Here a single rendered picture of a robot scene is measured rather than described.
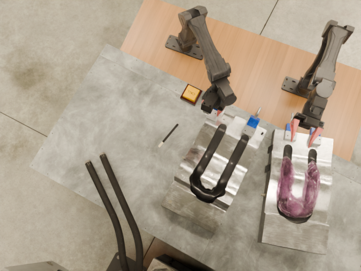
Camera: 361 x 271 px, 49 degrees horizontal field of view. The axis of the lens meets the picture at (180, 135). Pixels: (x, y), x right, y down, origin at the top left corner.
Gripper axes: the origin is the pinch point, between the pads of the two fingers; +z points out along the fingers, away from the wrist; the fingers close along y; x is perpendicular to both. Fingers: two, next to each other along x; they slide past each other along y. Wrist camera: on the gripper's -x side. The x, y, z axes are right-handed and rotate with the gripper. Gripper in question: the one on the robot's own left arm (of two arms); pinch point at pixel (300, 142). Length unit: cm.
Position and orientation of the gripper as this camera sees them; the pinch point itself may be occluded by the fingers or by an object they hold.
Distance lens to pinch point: 147.6
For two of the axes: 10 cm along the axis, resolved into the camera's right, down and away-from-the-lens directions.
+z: -3.8, 9.0, -2.1
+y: 9.2, 3.6, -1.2
